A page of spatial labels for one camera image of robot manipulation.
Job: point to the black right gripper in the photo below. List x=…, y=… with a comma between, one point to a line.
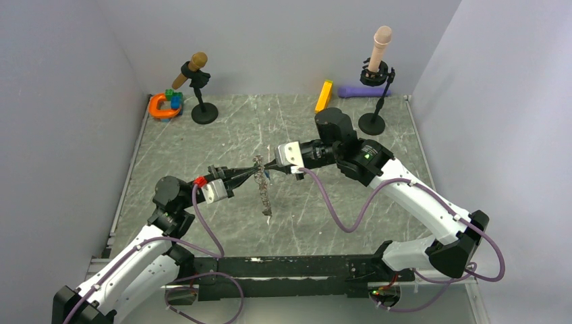
x=273, y=165

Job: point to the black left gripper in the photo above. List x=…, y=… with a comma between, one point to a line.
x=239, y=175

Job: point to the metal disc with keyrings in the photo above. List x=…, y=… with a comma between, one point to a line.
x=261, y=179

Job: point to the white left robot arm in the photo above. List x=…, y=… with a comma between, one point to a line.
x=162, y=248

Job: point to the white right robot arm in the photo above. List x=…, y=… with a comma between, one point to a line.
x=455, y=233

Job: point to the black left microphone stand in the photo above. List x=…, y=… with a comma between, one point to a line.
x=203, y=113

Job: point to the yellow toy block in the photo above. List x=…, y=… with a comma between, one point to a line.
x=324, y=96

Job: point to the colourful toy block stack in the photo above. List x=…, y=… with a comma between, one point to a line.
x=174, y=98

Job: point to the purple cylinder toy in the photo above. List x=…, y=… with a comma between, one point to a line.
x=355, y=91

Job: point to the brown microphone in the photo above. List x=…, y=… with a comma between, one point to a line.
x=192, y=71

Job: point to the beige microphone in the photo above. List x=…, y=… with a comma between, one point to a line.
x=382, y=38

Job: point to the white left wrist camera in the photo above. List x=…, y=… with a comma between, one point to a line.
x=209, y=191

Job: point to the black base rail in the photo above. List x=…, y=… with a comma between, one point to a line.
x=350, y=275

